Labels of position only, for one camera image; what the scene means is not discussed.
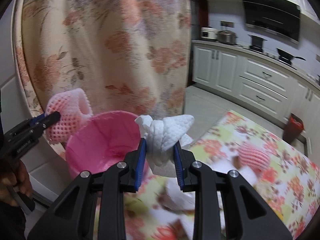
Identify pink foam fruit net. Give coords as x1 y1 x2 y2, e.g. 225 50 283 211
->
45 88 93 144

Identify white paper towel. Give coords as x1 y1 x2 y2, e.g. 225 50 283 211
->
135 114 194 178

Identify pink plastic trash bin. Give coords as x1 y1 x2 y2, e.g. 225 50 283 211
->
65 111 140 179

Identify red floor trash bin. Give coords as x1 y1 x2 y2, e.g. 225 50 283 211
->
282 113 304 144

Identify white lower kitchen cabinets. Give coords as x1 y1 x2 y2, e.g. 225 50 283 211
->
192 40 319 157

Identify left hand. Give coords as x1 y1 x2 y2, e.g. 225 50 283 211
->
1 160 33 206

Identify floral tablecloth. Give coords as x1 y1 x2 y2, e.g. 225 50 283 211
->
125 111 319 239

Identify floral curtain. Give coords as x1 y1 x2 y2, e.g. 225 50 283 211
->
14 0 191 119

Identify black frying pan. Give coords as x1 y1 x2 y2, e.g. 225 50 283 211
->
277 48 306 66

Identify black stock pot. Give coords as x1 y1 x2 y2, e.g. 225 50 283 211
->
249 35 266 53

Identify silver pressure cooker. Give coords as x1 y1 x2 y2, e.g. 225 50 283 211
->
216 30 238 45

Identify white rice cooker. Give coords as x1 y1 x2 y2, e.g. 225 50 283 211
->
200 27 218 41

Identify black range hood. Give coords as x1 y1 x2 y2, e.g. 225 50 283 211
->
242 0 301 43

